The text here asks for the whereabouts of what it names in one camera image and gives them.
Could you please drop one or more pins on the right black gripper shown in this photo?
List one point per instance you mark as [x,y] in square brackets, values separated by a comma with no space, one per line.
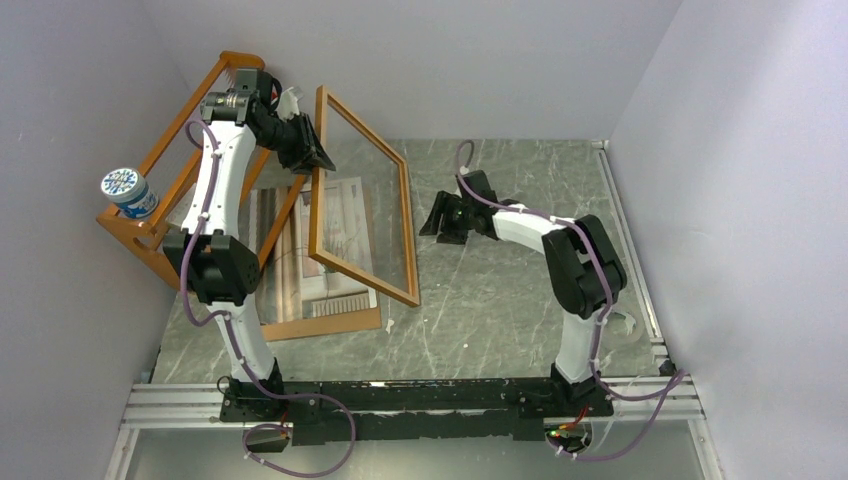
[443,204]

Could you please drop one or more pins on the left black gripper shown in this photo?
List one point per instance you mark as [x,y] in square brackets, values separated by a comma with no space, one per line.
[309,154]

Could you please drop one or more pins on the wooden picture frame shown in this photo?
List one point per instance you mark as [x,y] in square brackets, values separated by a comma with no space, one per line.
[361,199]

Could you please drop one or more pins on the brown backing board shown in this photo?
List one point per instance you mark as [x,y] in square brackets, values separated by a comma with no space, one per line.
[297,296]

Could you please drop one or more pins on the plant photo print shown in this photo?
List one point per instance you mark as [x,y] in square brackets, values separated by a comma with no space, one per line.
[347,232]

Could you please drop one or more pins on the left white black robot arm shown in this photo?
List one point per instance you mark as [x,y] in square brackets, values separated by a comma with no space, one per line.
[218,274]

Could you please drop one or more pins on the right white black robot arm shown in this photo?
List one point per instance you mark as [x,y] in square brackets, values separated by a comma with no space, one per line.
[584,269]

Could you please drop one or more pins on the orange wooden shelf rack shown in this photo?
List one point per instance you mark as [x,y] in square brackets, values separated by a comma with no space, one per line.
[144,238]

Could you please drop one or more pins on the blue white round tin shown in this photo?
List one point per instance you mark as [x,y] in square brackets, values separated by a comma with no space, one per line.
[129,191]

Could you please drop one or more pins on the clear tape roll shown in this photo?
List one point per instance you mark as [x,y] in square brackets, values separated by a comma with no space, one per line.
[622,328]

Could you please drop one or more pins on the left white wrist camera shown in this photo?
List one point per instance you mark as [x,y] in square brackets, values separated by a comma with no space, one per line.
[288,103]

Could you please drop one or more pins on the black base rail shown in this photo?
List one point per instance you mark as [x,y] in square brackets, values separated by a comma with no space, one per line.
[317,413]

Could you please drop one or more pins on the aluminium extrusion rail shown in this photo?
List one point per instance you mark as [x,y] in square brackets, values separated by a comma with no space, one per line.
[197,406]

